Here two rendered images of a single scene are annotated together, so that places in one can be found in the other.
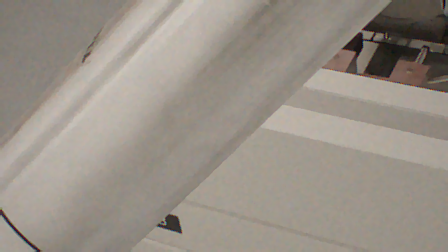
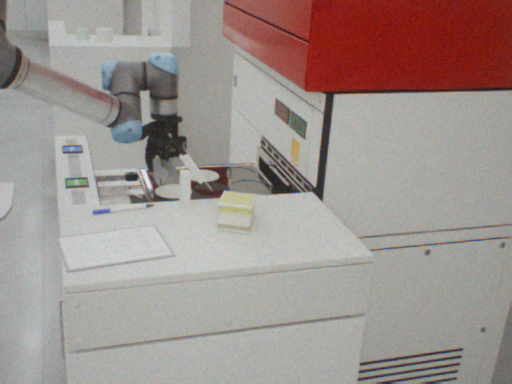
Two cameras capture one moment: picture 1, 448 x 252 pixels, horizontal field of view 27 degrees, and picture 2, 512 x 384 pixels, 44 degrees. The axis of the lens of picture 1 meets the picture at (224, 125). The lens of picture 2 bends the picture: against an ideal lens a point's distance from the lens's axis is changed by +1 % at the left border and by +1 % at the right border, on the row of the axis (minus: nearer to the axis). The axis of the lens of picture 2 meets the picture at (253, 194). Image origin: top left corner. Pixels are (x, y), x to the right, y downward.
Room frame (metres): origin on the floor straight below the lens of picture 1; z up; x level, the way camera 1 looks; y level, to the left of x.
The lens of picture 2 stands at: (-0.33, -1.50, 1.57)
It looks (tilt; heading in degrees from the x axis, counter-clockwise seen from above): 23 degrees down; 39
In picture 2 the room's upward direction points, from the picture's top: 4 degrees clockwise
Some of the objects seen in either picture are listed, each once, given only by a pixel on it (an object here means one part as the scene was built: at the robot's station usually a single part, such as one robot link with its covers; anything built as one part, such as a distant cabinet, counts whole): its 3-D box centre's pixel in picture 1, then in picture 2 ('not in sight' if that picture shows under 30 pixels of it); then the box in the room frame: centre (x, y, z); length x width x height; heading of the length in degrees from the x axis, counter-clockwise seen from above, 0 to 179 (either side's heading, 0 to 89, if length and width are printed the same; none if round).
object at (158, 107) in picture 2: not in sight; (164, 105); (0.79, -0.28, 1.13); 0.08 x 0.08 x 0.05
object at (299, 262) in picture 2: not in sight; (209, 259); (0.59, -0.65, 0.89); 0.62 x 0.35 x 0.14; 147
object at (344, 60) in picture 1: (328, 81); (110, 177); (0.73, -0.12, 0.89); 0.08 x 0.03 x 0.03; 147
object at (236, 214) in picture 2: not in sight; (236, 212); (0.64, -0.67, 1.00); 0.07 x 0.07 x 0.07; 31
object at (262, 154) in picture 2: not in sight; (280, 184); (1.06, -0.48, 0.89); 0.44 x 0.02 x 0.10; 57
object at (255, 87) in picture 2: not in sight; (269, 125); (1.17, -0.34, 1.02); 0.82 x 0.03 x 0.40; 57
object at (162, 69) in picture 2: not in sight; (162, 75); (0.78, -0.28, 1.21); 0.09 x 0.08 x 0.11; 142
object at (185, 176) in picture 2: not in sight; (192, 178); (0.65, -0.52, 1.03); 0.06 x 0.04 x 0.13; 147
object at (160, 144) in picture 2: not in sight; (165, 135); (0.79, -0.29, 1.05); 0.09 x 0.08 x 0.12; 92
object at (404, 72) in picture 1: (402, 96); (112, 187); (0.69, -0.18, 0.89); 0.08 x 0.03 x 0.03; 147
